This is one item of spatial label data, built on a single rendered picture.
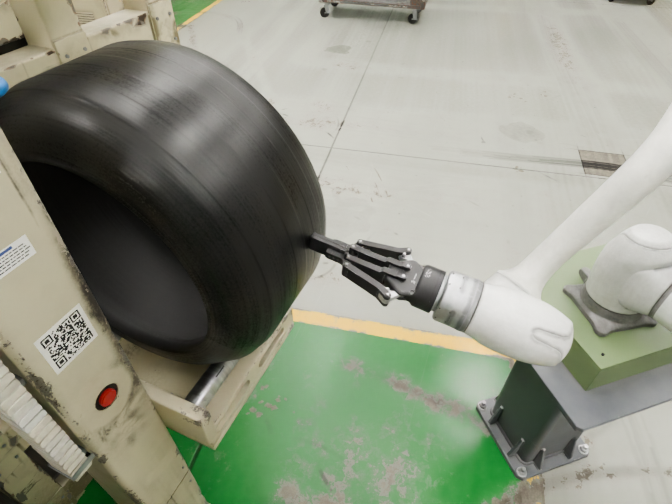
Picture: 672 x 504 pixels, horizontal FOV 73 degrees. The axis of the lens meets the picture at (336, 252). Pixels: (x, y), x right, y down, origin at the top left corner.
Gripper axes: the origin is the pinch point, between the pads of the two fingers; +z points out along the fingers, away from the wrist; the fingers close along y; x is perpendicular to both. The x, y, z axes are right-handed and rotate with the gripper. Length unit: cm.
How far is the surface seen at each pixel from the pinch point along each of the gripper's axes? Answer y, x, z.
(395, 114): -291, 130, 55
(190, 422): 27.2, 29.9, 12.4
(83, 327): 30.8, 2.6, 24.9
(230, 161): 7.7, -17.0, 14.2
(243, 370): 10.6, 36.2, 11.5
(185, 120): 7.9, -21.2, 21.2
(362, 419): -31, 120, -16
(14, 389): 41.6, 3.5, 25.9
